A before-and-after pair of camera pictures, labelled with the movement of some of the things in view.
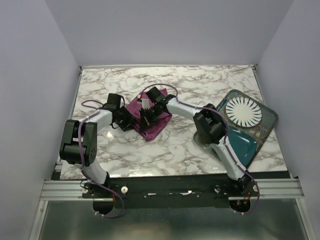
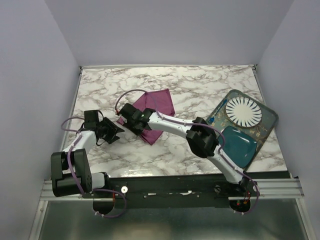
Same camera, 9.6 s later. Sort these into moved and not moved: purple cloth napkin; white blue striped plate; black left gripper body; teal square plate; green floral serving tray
Moved: black left gripper body; purple cloth napkin
Not moved: teal square plate; white blue striped plate; green floral serving tray
